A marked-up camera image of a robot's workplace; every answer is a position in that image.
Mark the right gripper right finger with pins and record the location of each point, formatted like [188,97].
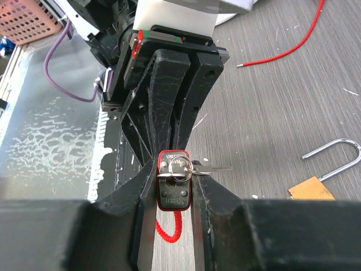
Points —
[230,233]

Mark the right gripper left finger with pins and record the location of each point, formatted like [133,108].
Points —
[115,233]

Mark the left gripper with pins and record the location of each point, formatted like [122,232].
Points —
[156,67]

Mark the silver keys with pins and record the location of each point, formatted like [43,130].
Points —
[194,169]

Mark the red cable padlock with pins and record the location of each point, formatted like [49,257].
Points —
[293,49]
[173,182]

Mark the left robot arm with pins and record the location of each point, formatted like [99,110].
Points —
[113,19]

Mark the white cloth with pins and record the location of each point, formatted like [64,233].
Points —
[222,18]

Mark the brass padlock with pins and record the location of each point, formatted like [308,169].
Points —
[313,188]

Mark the pink perforated basket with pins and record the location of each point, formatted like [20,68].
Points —
[25,21]

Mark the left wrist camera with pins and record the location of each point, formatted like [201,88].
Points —
[198,17]

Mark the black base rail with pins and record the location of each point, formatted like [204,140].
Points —
[122,178]

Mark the slotted cable duct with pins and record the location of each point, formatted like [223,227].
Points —
[96,174]

